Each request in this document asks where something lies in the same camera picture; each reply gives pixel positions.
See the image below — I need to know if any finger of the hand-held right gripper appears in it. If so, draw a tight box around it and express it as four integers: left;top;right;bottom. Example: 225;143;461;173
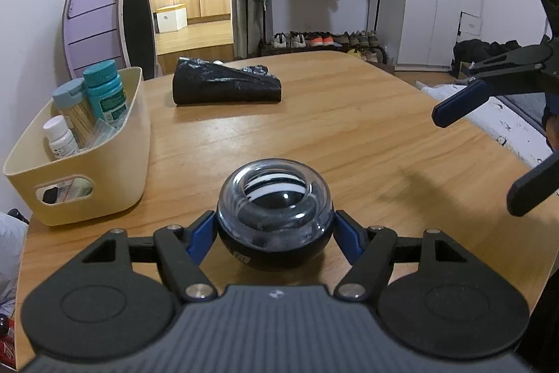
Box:
431;42;559;128
507;152;559;217

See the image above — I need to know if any purple cat exercise wheel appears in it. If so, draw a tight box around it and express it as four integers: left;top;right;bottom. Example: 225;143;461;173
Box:
62;0;157;82

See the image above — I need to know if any black gyro ball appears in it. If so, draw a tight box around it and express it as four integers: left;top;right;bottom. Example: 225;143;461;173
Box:
217;158;336;272

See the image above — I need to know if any teal medicine bottle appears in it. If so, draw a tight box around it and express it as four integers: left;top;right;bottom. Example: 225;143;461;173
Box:
83;59;129;128

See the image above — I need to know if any toothpick jar with blue-grey lid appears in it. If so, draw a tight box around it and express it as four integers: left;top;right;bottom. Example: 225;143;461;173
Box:
51;78;97;143

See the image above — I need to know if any red carton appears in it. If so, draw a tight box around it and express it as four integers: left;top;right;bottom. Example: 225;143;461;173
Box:
0;313;21;371

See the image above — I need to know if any row of shoes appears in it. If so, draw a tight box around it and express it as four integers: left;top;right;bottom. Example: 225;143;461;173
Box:
270;30;385;63

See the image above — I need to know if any small white bottle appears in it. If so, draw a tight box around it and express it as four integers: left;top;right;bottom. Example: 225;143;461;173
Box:
43;115;80;160

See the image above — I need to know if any black garbage bag roll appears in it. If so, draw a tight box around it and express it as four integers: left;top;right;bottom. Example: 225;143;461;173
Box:
172;57;282;106

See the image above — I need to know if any white plastic bag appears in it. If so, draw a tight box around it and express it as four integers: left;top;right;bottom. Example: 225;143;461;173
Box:
0;210;29;313

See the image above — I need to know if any white bedding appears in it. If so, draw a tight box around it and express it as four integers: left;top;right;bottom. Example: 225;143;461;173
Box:
415;80;559;169

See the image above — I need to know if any white box with yellow lid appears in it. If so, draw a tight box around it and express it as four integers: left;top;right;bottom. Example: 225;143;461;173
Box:
156;6;188;34

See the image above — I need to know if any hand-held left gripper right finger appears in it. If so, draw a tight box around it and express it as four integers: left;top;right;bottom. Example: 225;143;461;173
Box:
334;210;471;303

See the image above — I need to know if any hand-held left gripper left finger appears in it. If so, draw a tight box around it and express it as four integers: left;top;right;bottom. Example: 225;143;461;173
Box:
82;210;218;303

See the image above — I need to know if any cream plastic basket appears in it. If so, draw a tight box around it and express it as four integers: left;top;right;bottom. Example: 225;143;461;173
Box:
3;66;151;227

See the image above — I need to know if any clear plastic zip bag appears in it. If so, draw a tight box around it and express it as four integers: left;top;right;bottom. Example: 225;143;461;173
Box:
81;117;118;149

